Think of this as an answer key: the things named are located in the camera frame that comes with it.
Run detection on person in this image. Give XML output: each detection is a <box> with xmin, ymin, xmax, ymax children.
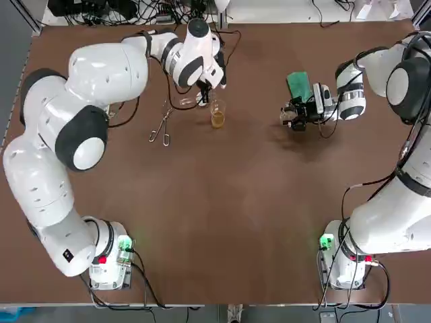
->
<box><xmin>227</xmin><ymin>304</ymin><xmax>244</xmax><ymax>323</ymax></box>

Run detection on small clear glass beaker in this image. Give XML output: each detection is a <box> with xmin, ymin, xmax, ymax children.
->
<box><xmin>279</xmin><ymin>103</ymin><xmax>299</xmax><ymax>128</ymax></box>

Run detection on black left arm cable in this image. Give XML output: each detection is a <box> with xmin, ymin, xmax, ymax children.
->
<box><xmin>107</xmin><ymin>28</ymin><xmax>176</xmax><ymax>129</ymax></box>

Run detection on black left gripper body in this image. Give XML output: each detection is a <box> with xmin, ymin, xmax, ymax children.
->
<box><xmin>215</xmin><ymin>55</ymin><xmax>229</xmax><ymax>90</ymax></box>

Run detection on glass beaker with amber liquid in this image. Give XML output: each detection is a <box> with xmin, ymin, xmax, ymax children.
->
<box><xmin>210</xmin><ymin>98</ymin><xmax>226</xmax><ymax>129</ymax></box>

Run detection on black lamp cable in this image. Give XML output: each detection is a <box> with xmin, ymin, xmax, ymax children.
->
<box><xmin>164</xmin><ymin>28</ymin><xmax>242</xmax><ymax>110</ymax></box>

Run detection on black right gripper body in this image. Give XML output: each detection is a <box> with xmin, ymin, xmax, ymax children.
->
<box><xmin>295</xmin><ymin>100</ymin><xmax>320</xmax><ymax>124</ymax></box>

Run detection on tangled black desk cables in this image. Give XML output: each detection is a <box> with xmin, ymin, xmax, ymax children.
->
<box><xmin>46</xmin><ymin>0</ymin><xmax>218</xmax><ymax>27</ymax></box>

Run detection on metal crucible tongs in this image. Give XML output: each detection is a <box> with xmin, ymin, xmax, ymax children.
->
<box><xmin>148</xmin><ymin>98</ymin><xmax>174</xmax><ymax>148</ymax></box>

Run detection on clear glass test tube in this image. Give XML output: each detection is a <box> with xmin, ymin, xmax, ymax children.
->
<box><xmin>180</xmin><ymin>96</ymin><xmax>203</xmax><ymax>110</ymax></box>

